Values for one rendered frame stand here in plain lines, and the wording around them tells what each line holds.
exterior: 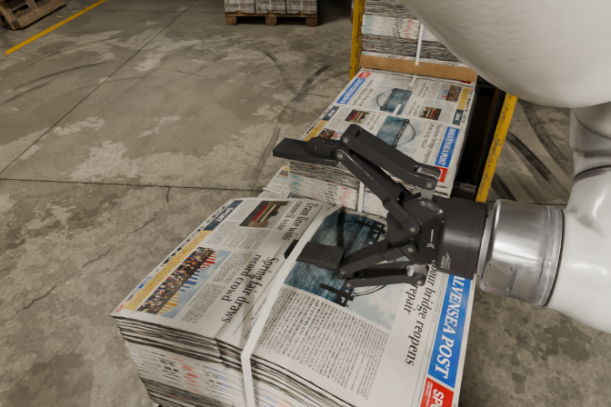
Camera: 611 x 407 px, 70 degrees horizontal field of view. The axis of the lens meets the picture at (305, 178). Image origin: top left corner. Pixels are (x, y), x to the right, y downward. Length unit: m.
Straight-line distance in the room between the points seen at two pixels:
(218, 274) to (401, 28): 1.07
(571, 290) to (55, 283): 2.25
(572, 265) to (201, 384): 0.43
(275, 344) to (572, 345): 1.83
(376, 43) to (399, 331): 1.10
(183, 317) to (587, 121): 0.46
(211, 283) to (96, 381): 1.47
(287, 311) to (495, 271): 0.24
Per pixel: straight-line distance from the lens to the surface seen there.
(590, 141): 0.46
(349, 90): 1.36
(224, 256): 0.62
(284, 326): 0.51
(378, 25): 1.48
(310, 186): 1.05
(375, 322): 0.54
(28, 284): 2.50
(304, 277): 0.56
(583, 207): 0.44
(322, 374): 0.48
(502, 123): 2.13
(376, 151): 0.41
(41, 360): 2.17
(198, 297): 0.57
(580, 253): 0.41
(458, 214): 0.42
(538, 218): 0.42
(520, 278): 0.42
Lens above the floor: 1.61
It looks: 35 degrees down
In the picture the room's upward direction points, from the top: straight up
